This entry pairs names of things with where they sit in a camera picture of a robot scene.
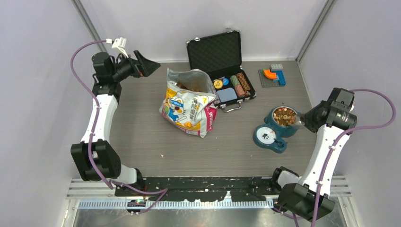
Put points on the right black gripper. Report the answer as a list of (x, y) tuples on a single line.
[(307, 117)]

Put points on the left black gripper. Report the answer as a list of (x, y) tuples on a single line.
[(145, 67)]

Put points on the pet food bag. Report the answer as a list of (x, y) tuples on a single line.
[(189, 103)]

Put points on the metal food scoop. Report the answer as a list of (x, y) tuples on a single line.
[(296, 122)]

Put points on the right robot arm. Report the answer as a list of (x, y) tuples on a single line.
[(308, 195)]

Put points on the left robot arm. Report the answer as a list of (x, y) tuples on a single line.
[(94, 157)]

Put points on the teal double pet bowl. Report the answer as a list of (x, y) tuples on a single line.
[(277, 126)]

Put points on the toy brick assembly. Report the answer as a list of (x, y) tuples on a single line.
[(273, 76)]

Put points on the yellow dealer button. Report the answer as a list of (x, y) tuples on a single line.
[(218, 83)]

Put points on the black poker chip case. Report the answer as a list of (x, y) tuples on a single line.
[(220, 56)]

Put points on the blue playing card deck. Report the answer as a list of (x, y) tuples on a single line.
[(227, 94)]

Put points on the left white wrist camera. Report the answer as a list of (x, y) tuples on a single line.
[(118, 45)]

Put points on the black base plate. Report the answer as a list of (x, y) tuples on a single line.
[(210, 189)]

